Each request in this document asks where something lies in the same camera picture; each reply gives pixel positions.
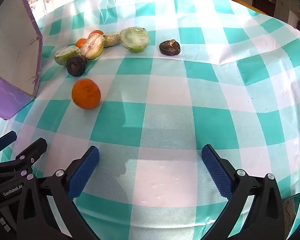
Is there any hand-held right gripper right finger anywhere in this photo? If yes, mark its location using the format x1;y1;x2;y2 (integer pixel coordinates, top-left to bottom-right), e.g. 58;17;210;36
201;144;287;240

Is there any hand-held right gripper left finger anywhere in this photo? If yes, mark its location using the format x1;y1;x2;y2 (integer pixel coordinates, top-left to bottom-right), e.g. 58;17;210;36
16;145;100;240

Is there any purple cardboard box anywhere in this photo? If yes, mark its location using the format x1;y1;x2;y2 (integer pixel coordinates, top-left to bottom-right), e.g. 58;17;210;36
0;0;43;120

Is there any pale fruit piece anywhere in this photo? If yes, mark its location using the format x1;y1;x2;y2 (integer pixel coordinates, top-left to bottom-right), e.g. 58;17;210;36
103;33;121;47

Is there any large orange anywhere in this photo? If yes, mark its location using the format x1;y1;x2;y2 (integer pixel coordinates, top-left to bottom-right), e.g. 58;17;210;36
72;78;102;110

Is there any green fruit piece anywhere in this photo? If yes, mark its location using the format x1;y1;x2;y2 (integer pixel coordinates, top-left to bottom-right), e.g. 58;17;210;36
54;46;82;66

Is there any green melon half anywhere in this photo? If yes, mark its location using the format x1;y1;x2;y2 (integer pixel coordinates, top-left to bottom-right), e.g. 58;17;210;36
119;27;150;53

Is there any dark wooden door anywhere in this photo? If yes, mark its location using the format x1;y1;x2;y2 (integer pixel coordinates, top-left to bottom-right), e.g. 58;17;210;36
252;0;275;17

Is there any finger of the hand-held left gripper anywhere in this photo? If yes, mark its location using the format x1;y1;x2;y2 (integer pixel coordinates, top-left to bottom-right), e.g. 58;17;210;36
0;131;17;165
0;137;48;180

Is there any dark brown round fruit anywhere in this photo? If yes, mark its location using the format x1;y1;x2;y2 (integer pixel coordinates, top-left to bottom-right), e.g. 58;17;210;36
66;54;87;77
159;39;181;55

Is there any teal checked tablecloth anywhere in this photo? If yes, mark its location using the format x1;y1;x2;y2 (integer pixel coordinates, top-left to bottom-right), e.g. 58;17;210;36
0;0;300;240

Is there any wrapped apple half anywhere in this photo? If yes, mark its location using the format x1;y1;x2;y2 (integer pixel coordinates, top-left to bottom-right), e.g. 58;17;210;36
80;34;105;60

